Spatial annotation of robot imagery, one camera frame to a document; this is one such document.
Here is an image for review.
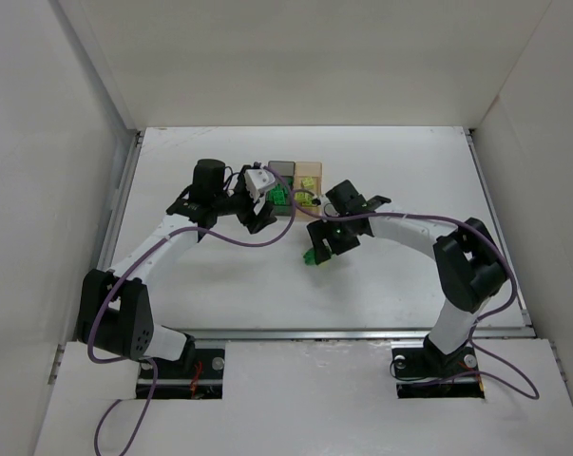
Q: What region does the lime lego hollow brick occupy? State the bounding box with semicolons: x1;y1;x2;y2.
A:
295;192;315;207

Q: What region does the aluminium rail front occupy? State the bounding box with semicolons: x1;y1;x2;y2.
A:
183;326;536;341

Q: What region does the dark green lego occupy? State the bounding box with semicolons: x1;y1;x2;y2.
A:
303;248;333;266

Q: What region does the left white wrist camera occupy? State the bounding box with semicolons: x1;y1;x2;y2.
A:
244;169;277;201

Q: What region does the orange transparent container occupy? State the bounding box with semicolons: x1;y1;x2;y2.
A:
293;161;322;215

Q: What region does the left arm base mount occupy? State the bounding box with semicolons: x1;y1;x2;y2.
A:
152;341;225;400

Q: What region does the dark green lego plate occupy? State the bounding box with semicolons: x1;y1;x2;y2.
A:
266;184;289;206

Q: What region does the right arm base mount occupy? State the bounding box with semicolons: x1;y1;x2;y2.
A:
390;346;485;399

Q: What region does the grey transparent container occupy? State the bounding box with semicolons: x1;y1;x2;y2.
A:
268;161;296;218

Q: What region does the purple cable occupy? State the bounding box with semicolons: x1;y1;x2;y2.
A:
86;165;296;456
293;189;540;400

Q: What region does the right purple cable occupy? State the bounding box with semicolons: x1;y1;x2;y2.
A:
293;189;540;400

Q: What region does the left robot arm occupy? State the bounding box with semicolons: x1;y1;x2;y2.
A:
75;159;277;364

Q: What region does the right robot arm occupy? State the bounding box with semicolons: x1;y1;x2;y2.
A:
306;180;511;360

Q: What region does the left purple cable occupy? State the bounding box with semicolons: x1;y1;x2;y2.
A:
86;165;296;456

